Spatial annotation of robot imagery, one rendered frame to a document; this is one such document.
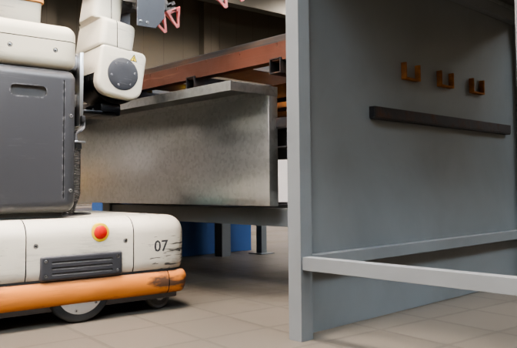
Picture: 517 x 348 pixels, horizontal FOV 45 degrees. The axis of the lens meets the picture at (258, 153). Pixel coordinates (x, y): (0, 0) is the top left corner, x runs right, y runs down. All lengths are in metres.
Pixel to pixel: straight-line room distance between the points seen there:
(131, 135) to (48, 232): 0.96
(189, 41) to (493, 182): 9.73
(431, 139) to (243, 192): 0.62
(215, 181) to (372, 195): 0.63
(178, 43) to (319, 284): 10.17
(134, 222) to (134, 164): 0.76
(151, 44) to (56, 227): 9.67
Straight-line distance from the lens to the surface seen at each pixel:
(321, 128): 1.59
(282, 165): 6.43
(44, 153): 1.76
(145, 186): 2.50
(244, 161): 2.04
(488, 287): 1.23
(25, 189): 1.75
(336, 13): 1.70
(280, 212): 2.07
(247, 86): 1.92
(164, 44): 11.43
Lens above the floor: 0.36
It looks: 3 degrees up
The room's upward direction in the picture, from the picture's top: straight up
